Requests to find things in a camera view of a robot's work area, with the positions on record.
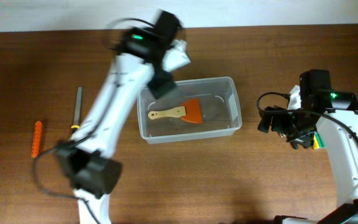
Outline metal file black yellow handle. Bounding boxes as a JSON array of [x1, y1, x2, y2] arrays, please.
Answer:
[[71, 86, 83, 133]]

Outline orange perforated cylinder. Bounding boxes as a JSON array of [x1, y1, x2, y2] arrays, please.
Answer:
[[31, 121, 43, 158]]

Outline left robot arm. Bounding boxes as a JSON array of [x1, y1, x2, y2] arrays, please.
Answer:
[[53, 11, 190, 223]]

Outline clear plastic container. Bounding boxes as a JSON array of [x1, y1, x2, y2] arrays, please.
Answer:
[[137, 77, 242, 144]]

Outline clear case of screwdrivers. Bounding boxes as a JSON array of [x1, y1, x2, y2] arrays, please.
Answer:
[[313, 132, 326, 150]]

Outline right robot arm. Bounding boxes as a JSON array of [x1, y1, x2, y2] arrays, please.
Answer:
[[258, 69, 358, 223]]

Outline orange scraper wooden handle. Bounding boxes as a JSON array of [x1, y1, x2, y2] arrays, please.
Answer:
[[148, 98, 203, 124]]

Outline orange black needle-nose pliers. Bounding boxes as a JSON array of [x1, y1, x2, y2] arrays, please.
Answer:
[[278, 133, 314, 150]]

